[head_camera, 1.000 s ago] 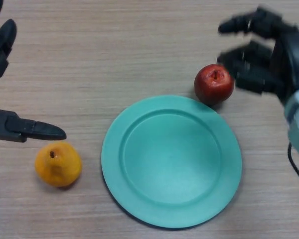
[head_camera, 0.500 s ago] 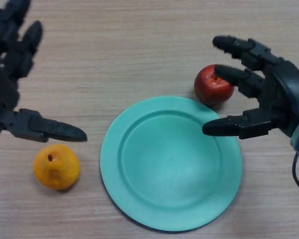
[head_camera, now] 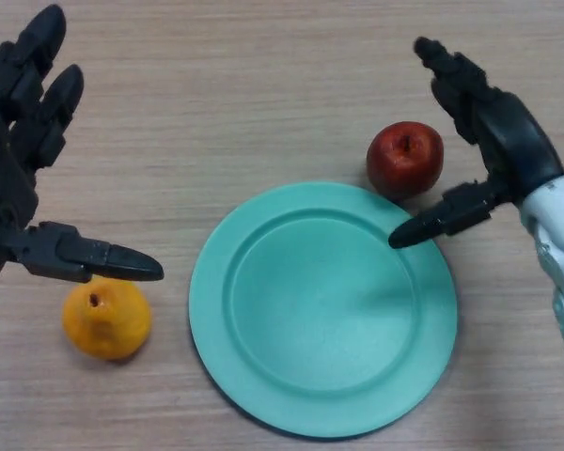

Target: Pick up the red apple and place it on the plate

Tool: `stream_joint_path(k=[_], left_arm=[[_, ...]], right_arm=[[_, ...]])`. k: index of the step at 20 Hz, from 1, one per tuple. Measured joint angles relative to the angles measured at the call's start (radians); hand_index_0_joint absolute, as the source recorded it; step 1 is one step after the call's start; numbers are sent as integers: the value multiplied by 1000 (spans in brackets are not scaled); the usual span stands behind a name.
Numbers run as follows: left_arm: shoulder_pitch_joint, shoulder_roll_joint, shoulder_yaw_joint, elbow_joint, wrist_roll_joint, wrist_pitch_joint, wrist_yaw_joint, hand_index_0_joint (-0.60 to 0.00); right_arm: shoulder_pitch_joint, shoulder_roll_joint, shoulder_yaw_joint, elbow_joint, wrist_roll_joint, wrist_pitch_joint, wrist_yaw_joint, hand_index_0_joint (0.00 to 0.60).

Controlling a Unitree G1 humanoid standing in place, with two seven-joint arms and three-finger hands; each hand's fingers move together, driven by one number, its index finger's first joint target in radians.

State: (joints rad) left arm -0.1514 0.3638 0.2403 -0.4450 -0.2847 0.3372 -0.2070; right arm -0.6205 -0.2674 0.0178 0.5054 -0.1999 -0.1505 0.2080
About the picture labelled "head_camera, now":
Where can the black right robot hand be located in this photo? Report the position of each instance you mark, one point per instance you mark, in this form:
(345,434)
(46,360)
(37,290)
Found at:
(517,141)

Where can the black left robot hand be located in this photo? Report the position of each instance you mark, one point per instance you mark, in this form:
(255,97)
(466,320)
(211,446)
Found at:
(9,178)

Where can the red apple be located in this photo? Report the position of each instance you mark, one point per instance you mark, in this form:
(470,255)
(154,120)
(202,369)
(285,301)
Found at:
(404,164)

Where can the green round plate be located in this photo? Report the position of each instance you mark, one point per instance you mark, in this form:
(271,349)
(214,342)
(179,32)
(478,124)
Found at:
(319,319)

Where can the orange yellow pear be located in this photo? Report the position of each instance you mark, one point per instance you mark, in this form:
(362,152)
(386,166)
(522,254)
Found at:
(105,324)

